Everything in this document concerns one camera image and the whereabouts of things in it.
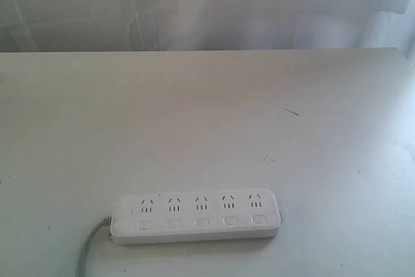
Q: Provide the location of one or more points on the white five-outlet power strip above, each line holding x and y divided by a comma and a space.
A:
195, 216

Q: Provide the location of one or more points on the white sheer curtain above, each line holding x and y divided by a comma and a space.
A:
172, 25

